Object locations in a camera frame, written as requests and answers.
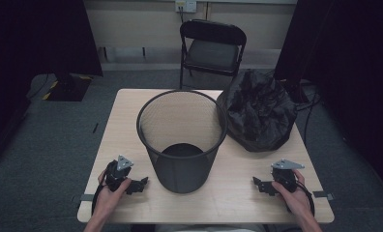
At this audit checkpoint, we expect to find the black mesh trash bin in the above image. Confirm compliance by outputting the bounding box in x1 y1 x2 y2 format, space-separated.
135 89 228 194

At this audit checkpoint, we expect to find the person's right hand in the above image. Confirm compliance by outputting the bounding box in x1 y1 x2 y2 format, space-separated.
271 169 313 220

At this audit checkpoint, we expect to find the person's left hand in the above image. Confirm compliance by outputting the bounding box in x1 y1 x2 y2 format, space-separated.
95 169 133 223

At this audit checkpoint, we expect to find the black folding chair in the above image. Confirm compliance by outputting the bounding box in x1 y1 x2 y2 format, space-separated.
178 18 248 91

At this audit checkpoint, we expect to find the wide black curtain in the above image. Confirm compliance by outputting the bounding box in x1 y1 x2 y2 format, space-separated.
0 0 104 169

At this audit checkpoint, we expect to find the black stand base yellow tape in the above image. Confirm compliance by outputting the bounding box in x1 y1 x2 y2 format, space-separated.
42 72 95 102

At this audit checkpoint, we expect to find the black plastic trash bag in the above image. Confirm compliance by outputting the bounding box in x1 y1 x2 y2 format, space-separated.
216 68 299 153

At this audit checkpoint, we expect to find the white wall outlet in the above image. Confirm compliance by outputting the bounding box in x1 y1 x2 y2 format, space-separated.
174 0 198 15

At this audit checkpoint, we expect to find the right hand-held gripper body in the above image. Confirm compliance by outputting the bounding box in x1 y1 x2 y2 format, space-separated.
270 159 306 194

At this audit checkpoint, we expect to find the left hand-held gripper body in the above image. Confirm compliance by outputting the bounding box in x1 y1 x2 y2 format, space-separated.
105 155 139 193

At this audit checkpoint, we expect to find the tall black curtain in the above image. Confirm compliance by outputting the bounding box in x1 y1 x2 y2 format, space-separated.
273 0 383 196

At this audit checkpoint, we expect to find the grey tape strip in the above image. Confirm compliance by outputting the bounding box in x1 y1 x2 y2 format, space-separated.
78 193 97 203
311 190 335 201

